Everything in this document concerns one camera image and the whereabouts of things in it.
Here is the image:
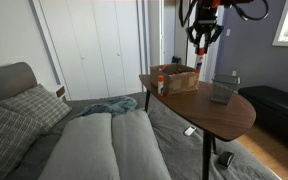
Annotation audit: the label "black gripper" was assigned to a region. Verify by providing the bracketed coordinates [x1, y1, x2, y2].
[186, 3, 225, 56]

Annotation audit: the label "orange capped glue stick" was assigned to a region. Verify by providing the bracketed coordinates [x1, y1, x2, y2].
[156, 74, 165, 98]
[194, 48, 206, 74]

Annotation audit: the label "silver mesh pen basket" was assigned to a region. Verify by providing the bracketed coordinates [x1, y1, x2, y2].
[210, 73, 242, 106]

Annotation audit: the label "white room door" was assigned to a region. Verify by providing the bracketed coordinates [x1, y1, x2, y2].
[149, 0, 167, 66]

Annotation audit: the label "taped cardboard box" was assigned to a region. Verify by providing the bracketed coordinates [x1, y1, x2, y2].
[149, 63, 201, 97]

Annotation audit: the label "white trim with grey stripe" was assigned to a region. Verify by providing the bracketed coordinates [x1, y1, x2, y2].
[136, 0, 151, 93]

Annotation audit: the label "dark wooden side table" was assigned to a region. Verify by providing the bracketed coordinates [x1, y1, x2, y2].
[138, 73, 257, 180]

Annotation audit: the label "white remote control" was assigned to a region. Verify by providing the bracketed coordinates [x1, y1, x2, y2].
[183, 125, 197, 137]

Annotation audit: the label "black leather bench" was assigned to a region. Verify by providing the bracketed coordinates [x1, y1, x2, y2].
[237, 85, 288, 154]

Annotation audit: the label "white closet doors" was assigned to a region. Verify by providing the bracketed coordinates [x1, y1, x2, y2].
[38, 0, 143, 100]

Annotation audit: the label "crumpled teal blanket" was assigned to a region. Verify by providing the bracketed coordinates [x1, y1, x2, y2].
[73, 95, 139, 118]

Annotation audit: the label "small black pouch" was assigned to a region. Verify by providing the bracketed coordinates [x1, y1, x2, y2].
[216, 150, 236, 169]

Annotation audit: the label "plain grey pillow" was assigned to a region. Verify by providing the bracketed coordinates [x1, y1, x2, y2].
[111, 109, 172, 180]
[37, 112, 121, 180]

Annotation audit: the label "white wooden nightstand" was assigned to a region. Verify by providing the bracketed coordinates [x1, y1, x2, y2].
[52, 83, 68, 99]

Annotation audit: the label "small grey plaid pillow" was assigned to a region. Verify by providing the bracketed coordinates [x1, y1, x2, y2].
[0, 83, 73, 135]

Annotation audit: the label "grey upholstered headboard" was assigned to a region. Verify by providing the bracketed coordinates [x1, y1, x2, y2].
[0, 61, 38, 103]

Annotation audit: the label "large grey plaid pillow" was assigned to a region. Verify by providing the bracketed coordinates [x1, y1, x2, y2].
[0, 97, 44, 180]

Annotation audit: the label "thick black cable hose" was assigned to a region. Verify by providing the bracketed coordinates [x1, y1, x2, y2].
[178, 0, 198, 28]

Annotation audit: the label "thin black cable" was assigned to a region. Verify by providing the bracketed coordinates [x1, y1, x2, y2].
[232, 0, 270, 22]

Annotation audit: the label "white window frame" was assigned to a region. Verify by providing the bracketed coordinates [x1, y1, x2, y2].
[272, 0, 288, 48]

